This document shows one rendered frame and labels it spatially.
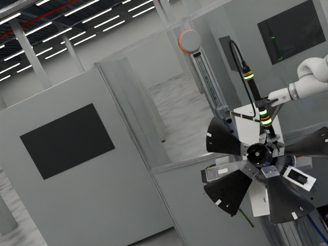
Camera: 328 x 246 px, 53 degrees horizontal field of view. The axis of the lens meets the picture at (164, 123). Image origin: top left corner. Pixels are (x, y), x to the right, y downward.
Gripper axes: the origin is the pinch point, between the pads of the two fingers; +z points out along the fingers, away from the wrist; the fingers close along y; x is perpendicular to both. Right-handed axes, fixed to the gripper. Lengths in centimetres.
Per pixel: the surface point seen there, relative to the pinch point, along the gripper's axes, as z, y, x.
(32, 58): 823, 735, 203
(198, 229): 106, 70, -115
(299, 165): 0, 45, -61
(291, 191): -1.4, -11.6, -45.4
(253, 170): 15.1, -3.1, -34.0
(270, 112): -0.8, 12.1, -10.2
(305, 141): -14.0, 2.3, -27.0
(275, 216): 7, -25, -49
